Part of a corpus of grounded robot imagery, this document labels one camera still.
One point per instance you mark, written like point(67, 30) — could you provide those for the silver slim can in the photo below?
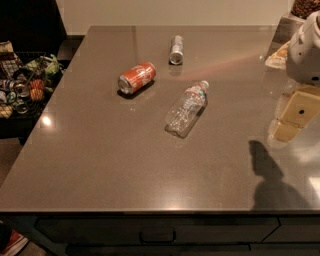
point(176, 50)

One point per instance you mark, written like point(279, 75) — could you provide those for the pinecone bowl on ledge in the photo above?
point(303, 8)

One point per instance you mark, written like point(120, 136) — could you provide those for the black wire basket of cans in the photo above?
point(27, 82)

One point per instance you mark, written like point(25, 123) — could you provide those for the orange soda can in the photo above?
point(137, 77)

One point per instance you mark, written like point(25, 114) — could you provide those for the clear plastic water bottle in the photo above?
point(185, 112)

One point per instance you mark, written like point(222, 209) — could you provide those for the dark cabinet drawer handle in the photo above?
point(157, 236)

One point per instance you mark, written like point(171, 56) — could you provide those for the red white item on floor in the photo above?
point(12, 243)

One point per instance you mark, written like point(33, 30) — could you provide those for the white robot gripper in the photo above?
point(305, 55)

